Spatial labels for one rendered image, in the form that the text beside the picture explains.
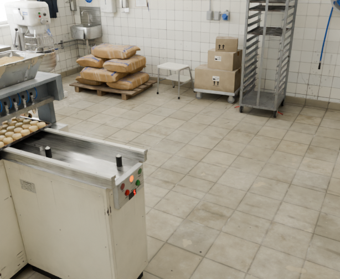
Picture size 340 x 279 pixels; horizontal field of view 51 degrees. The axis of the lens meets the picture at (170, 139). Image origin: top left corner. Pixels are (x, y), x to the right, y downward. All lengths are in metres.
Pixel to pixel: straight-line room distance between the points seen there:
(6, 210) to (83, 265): 0.54
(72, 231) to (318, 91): 4.11
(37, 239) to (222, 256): 1.19
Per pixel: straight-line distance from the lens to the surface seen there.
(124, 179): 1.77
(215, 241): 2.68
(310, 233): 2.90
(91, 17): 6.85
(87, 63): 5.86
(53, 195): 1.99
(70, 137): 2.16
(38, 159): 1.95
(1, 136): 2.23
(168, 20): 5.95
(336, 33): 5.19
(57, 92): 2.37
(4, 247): 2.38
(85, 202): 1.85
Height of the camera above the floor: 1.75
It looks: 25 degrees down
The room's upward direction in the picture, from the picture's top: 1 degrees counter-clockwise
